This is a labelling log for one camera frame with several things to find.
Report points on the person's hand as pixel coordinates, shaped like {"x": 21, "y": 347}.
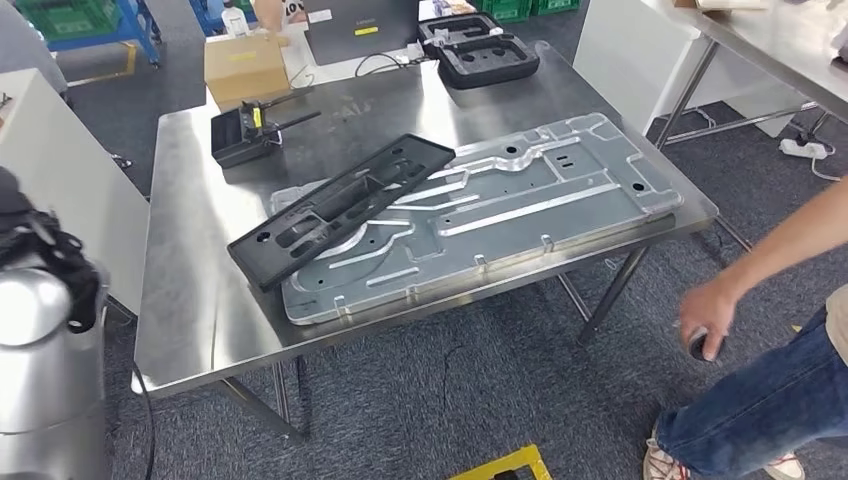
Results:
{"x": 712, "y": 308}

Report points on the small dark handheld device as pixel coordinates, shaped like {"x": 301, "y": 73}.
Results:
{"x": 699, "y": 346}

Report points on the long black plastic frame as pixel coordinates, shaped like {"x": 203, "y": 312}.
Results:
{"x": 252, "y": 262}

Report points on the person's forearm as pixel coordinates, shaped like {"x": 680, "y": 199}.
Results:
{"x": 795, "y": 238}

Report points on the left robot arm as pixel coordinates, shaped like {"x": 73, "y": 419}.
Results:
{"x": 40, "y": 384}

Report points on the stainless steel workbench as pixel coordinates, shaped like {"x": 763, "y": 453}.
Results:
{"x": 192, "y": 318}

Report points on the person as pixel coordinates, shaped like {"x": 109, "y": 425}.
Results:
{"x": 762, "y": 404}
{"x": 268, "y": 13}

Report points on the white power strip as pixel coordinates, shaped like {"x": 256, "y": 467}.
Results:
{"x": 802, "y": 148}

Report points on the large stamped metal panel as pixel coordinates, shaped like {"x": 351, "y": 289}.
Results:
{"x": 530, "y": 205}

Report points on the white panel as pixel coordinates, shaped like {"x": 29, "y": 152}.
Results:
{"x": 623, "y": 60}

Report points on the stainless steel table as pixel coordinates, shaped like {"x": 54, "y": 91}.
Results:
{"x": 782, "y": 53}

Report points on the black foam tray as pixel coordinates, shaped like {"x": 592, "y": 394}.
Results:
{"x": 490, "y": 76}
{"x": 429, "y": 33}

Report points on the green plastic crate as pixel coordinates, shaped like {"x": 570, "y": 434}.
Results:
{"x": 507, "y": 10}
{"x": 556, "y": 5}
{"x": 66, "y": 20}

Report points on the dark grey laptop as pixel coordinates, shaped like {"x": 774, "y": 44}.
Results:
{"x": 358, "y": 46}

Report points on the white desk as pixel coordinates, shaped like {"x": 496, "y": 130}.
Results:
{"x": 318, "y": 73}

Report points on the brown cardboard box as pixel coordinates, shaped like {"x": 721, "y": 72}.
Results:
{"x": 245, "y": 69}

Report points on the white plastic bottle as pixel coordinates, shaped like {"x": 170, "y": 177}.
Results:
{"x": 235, "y": 23}

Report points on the blue metal cart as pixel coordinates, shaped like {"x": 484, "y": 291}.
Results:
{"x": 132, "y": 26}

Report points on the white cabinet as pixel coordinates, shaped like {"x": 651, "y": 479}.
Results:
{"x": 73, "y": 199}

